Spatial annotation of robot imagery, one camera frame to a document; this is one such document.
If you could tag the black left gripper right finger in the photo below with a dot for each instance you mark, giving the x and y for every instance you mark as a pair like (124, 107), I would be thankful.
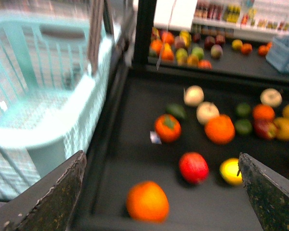
(268, 193)

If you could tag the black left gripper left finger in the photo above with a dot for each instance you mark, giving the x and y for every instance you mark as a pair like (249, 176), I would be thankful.
(48, 204)

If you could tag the yellow lemon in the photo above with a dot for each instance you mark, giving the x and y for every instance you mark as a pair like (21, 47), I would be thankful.
(229, 171)

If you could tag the light teal plastic basket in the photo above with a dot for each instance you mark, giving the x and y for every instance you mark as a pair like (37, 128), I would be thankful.
(50, 99)

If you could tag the white background goods shelf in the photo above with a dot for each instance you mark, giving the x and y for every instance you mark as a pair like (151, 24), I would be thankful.
(250, 19)

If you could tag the yellow orange fruit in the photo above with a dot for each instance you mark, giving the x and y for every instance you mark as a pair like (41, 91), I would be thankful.
(282, 125)

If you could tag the red yellow apple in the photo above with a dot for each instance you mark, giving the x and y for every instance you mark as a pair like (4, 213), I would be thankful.
(264, 129)

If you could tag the green lime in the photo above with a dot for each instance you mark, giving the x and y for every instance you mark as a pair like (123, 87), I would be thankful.
(243, 127)
(243, 110)

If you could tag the round orange fruit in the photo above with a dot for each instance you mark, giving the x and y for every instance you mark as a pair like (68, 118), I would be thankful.
(220, 130)

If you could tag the small orange tangerine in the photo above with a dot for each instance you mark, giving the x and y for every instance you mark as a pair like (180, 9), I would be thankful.
(263, 111)

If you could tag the large orange front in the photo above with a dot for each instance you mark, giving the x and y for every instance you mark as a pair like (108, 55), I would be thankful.
(146, 201)

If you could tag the white pear far right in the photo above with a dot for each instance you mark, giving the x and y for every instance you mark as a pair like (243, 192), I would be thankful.
(271, 97)

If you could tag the orange persimmon with leaf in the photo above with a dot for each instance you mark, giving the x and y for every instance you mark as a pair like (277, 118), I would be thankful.
(168, 128)

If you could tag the dark green avocado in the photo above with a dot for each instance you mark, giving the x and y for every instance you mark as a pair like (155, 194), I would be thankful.
(176, 110)

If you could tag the white pear with stem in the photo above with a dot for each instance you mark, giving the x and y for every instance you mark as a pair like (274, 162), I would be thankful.
(193, 96)

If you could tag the small blue shopping basket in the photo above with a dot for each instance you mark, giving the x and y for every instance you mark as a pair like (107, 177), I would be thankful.
(278, 55)

